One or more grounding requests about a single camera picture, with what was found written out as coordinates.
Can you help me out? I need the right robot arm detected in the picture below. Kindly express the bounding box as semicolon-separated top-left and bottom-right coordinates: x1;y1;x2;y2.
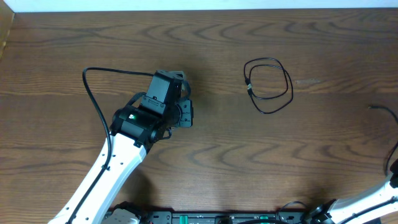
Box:
304;161;397;224

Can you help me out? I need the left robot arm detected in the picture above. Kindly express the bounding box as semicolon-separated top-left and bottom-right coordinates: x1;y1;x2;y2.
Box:
51;70;193;223

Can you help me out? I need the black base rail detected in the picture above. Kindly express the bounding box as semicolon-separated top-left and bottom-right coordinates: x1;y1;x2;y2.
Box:
102;202;382;224

